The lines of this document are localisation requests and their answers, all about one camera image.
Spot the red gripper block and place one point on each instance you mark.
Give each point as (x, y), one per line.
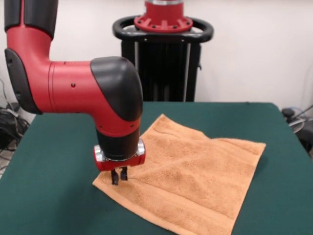
(117, 165)

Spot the orange terry towel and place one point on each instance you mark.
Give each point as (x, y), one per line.
(190, 176)

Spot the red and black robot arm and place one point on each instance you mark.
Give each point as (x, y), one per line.
(73, 85)

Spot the red robot base flange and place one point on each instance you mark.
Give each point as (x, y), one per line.
(163, 12)

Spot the dark green table cloth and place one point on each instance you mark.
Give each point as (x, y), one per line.
(49, 183)

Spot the black power adapter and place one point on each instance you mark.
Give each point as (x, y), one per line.
(14, 106)

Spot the black round device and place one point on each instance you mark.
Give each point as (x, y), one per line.
(288, 112)

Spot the silver round stand base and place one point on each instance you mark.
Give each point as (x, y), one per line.
(297, 125)

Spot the black chair base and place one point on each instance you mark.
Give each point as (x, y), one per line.
(306, 139)

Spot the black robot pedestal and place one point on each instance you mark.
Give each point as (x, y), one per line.
(166, 68)

